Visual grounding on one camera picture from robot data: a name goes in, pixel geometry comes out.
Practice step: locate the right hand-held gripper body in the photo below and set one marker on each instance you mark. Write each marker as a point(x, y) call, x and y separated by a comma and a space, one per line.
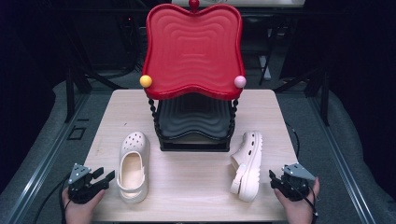
point(295, 186)

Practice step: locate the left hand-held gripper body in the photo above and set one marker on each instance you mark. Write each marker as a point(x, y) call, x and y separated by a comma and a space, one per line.
point(81, 186)

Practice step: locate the cream white clog shoe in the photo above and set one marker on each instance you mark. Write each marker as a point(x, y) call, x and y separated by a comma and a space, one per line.
point(249, 186)
point(134, 142)

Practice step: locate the red and black shoe rack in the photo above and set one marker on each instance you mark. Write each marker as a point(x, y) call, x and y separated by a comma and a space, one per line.
point(193, 46)

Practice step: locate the person's left hand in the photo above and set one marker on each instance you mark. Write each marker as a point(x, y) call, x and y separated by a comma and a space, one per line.
point(79, 213)

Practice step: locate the person's right hand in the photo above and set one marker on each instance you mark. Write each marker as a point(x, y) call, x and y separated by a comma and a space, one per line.
point(300, 213)

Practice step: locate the black metal stand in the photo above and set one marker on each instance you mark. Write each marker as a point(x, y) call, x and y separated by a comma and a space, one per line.
point(325, 96)
point(70, 93)

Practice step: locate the grey metal floor rail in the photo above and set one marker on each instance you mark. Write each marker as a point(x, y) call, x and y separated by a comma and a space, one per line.
point(46, 158)
point(339, 161)

